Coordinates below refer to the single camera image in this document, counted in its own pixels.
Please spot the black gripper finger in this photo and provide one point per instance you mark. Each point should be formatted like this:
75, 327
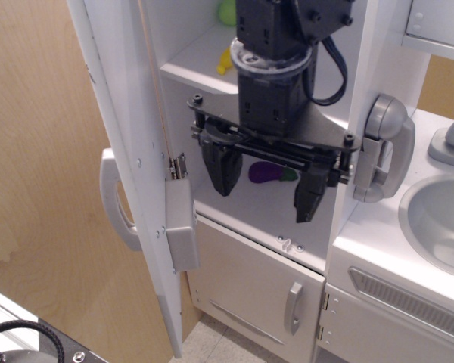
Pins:
223, 162
309, 193

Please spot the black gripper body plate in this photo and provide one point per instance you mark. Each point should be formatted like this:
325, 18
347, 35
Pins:
312, 140

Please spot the white fridge door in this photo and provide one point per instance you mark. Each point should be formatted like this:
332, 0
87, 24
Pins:
112, 36

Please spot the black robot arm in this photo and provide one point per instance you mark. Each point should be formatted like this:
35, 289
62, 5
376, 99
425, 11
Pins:
275, 116

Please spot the purple toy eggplant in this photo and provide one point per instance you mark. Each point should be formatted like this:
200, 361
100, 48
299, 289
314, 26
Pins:
262, 171

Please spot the metal door hinge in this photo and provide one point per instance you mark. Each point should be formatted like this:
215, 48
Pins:
177, 167

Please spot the grey ice dispenser box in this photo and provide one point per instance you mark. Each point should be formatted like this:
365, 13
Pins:
181, 220

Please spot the grey toy phone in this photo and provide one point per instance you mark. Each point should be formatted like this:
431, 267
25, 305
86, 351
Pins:
387, 149

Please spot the yellow toy banana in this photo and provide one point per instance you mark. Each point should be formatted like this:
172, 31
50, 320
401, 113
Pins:
224, 63

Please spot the grey toy sink basin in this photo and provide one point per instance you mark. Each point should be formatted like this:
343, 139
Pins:
426, 217

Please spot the white freezer door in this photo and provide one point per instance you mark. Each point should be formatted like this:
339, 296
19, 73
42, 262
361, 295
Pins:
245, 286

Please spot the green toy pear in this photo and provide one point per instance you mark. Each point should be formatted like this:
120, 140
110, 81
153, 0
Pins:
227, 12

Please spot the white oven door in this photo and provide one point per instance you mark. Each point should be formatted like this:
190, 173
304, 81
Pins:
359, 331

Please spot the white upper microwave cabinet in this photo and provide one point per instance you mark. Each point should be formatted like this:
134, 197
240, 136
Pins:
430, 27

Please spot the grey oven vent grille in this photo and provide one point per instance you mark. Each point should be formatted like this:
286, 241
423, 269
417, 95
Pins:
403, 301

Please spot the black base with screw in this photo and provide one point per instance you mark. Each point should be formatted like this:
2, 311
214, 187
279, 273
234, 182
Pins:
53, 346

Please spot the grey freezer door handle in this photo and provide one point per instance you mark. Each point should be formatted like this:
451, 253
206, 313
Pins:
291, 321

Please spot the aluminium frame rail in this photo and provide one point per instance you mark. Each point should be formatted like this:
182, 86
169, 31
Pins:
19, 338

